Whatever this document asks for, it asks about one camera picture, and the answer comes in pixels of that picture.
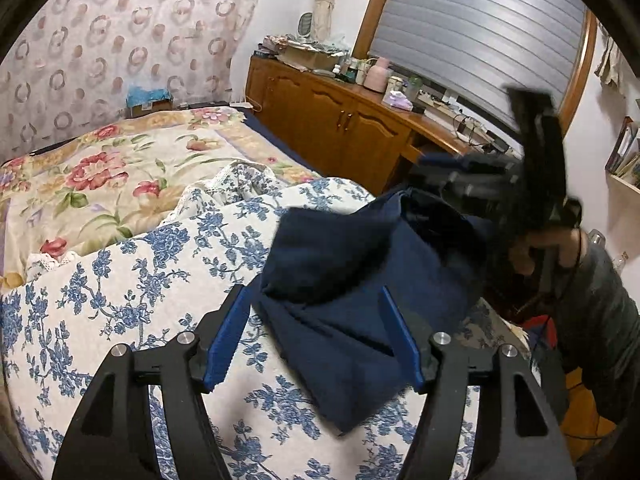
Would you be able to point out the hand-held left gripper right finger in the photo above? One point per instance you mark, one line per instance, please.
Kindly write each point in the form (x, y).
(405, 340)

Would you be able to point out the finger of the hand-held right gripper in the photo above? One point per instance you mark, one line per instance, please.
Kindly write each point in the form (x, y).
(465, 180)

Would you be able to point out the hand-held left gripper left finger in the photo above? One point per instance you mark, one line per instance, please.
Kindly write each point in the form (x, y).
(225, 340)

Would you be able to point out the navy printed t-shirt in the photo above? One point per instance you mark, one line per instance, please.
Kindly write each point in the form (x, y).
(340, 320)

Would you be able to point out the person's right hand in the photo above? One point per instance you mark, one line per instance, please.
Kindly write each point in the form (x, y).
(525, 256)

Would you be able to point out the purple tissue pack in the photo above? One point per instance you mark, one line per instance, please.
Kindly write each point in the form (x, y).
(398, 101)

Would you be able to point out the blue floral white bedspread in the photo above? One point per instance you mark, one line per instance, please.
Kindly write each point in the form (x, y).
(125, 285)

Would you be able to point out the hanging beige cloth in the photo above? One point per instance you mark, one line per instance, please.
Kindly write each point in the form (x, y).
(611, 57)

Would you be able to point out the pink thermos jug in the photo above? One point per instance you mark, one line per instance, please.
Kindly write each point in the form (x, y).
(377, 76)

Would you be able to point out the grey window blind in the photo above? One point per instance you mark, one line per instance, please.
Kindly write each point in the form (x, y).
(475, 25)

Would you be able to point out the long wooden cabinet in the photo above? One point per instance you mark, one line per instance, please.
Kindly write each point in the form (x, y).
(320, 105)

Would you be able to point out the navy bed sheet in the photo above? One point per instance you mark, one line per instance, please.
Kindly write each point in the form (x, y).
(280, 142)

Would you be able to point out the cluttered cardboard box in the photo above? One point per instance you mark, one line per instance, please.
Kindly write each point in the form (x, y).
(310, 57)

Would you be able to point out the pink floral beige blanket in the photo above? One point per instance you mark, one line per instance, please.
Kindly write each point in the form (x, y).
(100, 175)

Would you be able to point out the small white fan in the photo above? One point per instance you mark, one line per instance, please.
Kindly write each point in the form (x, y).
(306, 25)

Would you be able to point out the tied beige curtain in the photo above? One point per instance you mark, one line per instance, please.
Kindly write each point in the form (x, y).
(327, 0)

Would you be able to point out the small cardboard box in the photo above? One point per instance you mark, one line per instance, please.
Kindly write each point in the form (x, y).
(152, 107)

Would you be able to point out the sheer circle-patterned curtain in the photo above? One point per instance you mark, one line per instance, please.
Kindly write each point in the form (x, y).
(125, 35)

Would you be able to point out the wall shelf with books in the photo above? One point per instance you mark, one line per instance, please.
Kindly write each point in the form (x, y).
(625, 160)

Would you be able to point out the wooden window frame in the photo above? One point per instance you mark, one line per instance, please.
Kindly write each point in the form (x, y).
(372, 5)

